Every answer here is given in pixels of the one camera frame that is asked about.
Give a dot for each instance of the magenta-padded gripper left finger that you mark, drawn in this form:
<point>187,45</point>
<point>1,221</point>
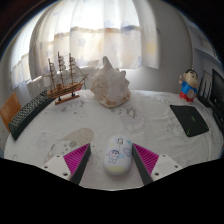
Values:
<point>75,160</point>

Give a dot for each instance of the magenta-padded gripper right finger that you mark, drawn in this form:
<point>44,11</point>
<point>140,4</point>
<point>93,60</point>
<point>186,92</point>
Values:
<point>148,160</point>

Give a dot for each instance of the white cartoon-print computer mouse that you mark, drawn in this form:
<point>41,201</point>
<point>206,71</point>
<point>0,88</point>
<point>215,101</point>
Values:
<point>117,155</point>

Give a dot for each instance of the black mouse pad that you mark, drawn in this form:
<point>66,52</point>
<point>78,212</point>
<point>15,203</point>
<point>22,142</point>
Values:
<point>189,120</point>

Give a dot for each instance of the white cartoon-print tablecloth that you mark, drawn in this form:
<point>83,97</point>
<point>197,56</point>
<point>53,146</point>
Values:
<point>150,123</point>

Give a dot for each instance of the black keyboard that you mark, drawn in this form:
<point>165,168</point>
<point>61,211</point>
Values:
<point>28,115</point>

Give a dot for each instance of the wooden model sailing ship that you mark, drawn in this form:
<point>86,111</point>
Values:
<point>65,90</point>

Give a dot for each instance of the black box device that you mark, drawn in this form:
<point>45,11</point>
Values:
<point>219,120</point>

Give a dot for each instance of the orange wooden chair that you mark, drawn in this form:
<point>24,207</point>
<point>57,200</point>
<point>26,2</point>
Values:
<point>10,110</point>

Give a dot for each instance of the large white conch shell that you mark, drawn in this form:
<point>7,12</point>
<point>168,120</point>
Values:
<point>111,86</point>

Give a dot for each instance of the black router with antennas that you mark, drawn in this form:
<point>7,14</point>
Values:
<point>205,100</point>

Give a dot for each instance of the cartoon boy figure toy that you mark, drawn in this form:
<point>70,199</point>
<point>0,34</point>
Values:
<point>189,87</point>

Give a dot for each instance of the white radiator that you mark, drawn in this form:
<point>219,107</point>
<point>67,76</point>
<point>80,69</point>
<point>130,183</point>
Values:
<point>36,85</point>

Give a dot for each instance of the black computer monitor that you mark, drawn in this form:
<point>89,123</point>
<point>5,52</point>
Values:
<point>218,90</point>

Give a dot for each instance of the white shelf unit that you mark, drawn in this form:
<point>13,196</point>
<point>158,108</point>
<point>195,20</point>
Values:
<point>203,43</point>

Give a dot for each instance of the white sheer curtain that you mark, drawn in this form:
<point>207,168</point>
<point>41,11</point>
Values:
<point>100,33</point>

